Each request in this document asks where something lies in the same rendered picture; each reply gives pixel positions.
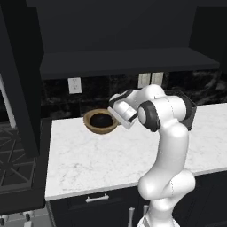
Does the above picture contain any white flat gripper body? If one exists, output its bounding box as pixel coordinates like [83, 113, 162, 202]
[106, 105, 133, 130]

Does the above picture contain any brown wooden bowl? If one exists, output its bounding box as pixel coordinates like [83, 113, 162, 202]
[82, 108, 121, 135]

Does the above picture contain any black angular bowl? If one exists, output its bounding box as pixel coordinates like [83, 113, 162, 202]
[168, 89, 199, 132]

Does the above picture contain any black cabinet door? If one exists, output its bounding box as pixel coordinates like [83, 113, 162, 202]
[189, 4, 227, 74]
[0, 0, 46, 159]

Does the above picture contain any black drawer front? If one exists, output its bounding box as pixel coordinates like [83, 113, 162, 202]
[67, 187, 140, 211]

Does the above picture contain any black cupboard door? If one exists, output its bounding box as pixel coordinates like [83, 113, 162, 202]
[48, 203, 140, 227]
[172, 170, 227, 227]

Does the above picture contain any pale grey slanted panel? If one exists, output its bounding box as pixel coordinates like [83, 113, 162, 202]
[0, 74, 17, 129]

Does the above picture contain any black gas hob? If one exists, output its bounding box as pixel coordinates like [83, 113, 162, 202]
[0, 118, 54, 216]

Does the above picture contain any silver hob knob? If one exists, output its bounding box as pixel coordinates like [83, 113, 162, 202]
[22, 210, 35, 223]
[0, 215, 10, 227]

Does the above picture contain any white light switch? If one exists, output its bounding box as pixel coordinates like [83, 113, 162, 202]
[137, 73, 152, 90]
[151, 71, 165, 88]

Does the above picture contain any black open wall cabinet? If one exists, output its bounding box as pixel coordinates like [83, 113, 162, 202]
[25, 0, 227, 81]

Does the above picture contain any white wall outlet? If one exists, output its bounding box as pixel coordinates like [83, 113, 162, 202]
[67, 76, 82, 95]

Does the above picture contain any silver drawer handle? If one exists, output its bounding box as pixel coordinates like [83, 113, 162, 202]
[85, 193, 110, 204]

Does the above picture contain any silver cupboard door handle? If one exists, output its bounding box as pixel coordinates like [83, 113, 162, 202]
[127, 207, 137, 227]
[142, 204, 150, 217]

